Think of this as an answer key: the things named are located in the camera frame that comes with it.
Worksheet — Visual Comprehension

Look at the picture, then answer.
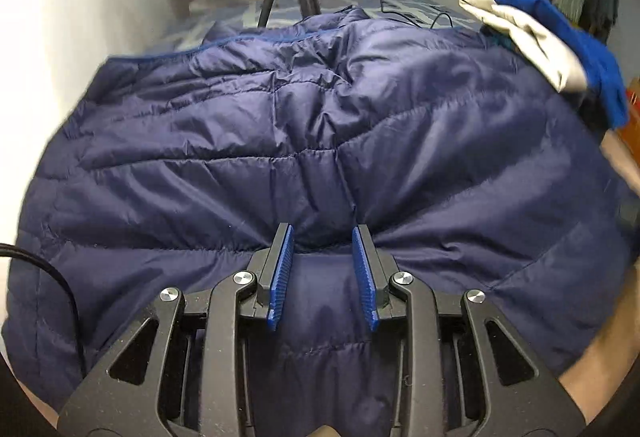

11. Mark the navy puffer jacket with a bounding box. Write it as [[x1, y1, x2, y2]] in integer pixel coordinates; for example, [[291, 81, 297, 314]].
[[0, 7, 640, 437]]

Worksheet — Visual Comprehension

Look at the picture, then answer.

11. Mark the orange cloth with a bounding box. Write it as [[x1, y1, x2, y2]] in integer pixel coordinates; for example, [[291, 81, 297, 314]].
[[622, 77, 640, 128]]

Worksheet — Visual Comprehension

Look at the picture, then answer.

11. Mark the blue and white garment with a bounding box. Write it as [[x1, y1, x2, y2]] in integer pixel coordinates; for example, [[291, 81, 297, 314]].
[[459, 0, 630, 130]]

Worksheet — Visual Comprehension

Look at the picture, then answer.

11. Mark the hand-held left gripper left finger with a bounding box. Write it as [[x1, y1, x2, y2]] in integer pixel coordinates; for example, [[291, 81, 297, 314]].
[[57, 223, 296, 437]]

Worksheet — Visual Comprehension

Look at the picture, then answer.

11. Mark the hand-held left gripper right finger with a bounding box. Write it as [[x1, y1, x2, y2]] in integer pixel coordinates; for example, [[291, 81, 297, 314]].
[[351, 224, 587, 437]]

